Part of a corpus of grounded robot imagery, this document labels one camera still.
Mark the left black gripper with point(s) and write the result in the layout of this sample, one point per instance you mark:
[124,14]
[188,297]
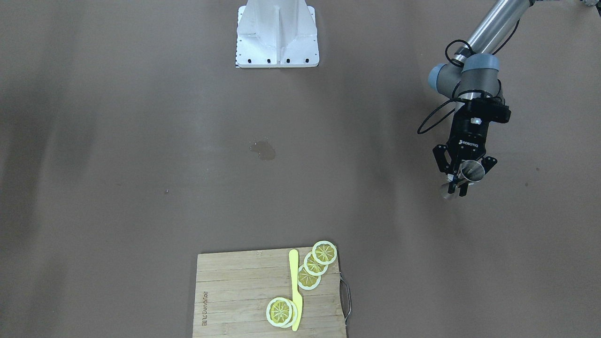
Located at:
[466,138]

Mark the steel jigger measuring cup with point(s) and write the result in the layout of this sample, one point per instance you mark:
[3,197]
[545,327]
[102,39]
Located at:
[469,172]

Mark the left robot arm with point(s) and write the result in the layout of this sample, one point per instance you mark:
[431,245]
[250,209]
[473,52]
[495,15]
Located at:
[469,80]

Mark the end lemon slice of row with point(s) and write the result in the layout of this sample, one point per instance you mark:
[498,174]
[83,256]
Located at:
[324,252]

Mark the middle lemon slice of row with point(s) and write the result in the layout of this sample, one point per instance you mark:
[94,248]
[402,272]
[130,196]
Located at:
[312,266]

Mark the yellow plastic knife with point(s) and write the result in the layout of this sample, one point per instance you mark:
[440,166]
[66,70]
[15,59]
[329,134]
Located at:
[297,299]

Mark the spilled liquid puddle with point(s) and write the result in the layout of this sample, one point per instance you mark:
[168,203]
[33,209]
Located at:
[263,149]

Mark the lemon slice near knife tip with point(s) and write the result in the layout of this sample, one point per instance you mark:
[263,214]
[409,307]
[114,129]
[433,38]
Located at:
[277,312]

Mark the wooden cutting board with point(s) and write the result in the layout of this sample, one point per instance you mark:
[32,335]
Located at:
[232,291]

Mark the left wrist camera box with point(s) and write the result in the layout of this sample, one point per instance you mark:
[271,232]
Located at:
[488,109]

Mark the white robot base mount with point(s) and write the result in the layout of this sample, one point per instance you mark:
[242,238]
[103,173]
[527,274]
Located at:
[276,34]

